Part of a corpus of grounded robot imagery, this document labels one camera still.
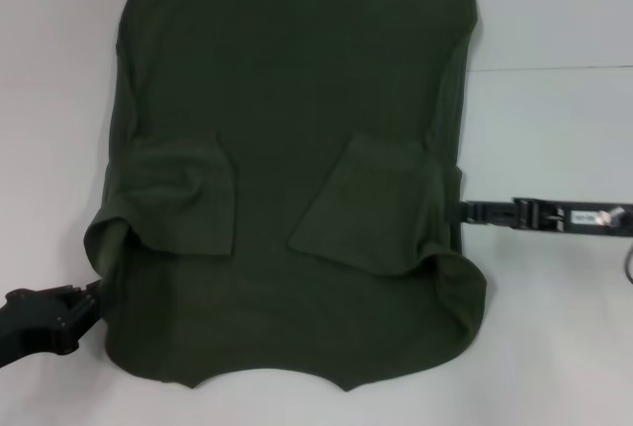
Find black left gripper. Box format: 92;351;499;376
0;281;108;356

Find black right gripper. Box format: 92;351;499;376
452;197;633;239

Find dark green shirt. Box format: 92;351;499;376
82;0;491;391

